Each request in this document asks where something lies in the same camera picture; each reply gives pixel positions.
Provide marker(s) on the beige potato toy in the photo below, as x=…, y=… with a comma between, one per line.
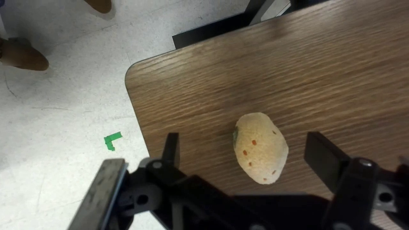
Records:
x=261, y=149

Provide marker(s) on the green floor tape mark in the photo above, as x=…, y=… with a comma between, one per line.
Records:
x=112, y=140

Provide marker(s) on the black metal pole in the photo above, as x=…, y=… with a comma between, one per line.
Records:
x=212, y=30

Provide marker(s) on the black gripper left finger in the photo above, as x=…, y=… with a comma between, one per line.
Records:
x=171, y=149

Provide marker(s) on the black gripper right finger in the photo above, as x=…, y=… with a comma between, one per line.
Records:
x=323, y=158

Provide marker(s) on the brown shoe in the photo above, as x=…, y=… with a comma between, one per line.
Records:
x=100, y=6
x=20, y=54

